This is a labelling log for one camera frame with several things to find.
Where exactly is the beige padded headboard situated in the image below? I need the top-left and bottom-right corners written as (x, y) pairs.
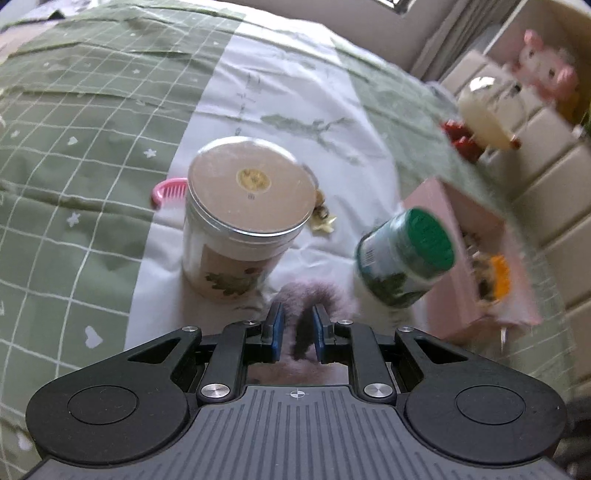
top-left (438, 48), bottom-right (591, 384)

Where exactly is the pink plush bunny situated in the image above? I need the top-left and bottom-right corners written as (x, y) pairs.
top-left (506, 29), bottom-right (579, 103)

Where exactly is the green lidded jar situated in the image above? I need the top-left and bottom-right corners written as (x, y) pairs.
top-left (356, 207), bottom-right (456, 309)

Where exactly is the orange flower hair accessory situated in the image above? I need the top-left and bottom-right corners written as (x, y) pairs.
top-left (490, 255), bottom-right (512, 300)

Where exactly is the cream round plush doll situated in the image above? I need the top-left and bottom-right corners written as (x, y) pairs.
top-left (441, 76), bottom-right (526, 164)

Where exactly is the green checked bed sheet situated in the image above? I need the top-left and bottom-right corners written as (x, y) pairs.
top-left (0, 0), bottom-right (578, 480)

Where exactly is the grey curtain right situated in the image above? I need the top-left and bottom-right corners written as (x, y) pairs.
top-left (410, 0), bottom-right (518, 81)

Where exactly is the lilac fluffy scrunchie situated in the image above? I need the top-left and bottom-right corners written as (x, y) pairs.
top-left (267, 280), bottom-right (356, 385)

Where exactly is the large beige lidded jar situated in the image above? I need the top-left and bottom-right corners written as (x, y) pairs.
top-left (182, 136), bottom-right (317, 301)

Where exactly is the pink storage box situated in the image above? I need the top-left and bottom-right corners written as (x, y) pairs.
top-left (404, 178), bottom-right (543, 344)

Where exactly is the small gold keychain charm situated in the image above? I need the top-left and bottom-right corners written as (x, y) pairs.
top-left (310, 188), bottom-right (335, 235)

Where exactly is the pink comb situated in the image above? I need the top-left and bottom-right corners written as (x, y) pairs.
top-left (150, 178), bottom-right (187, 209)

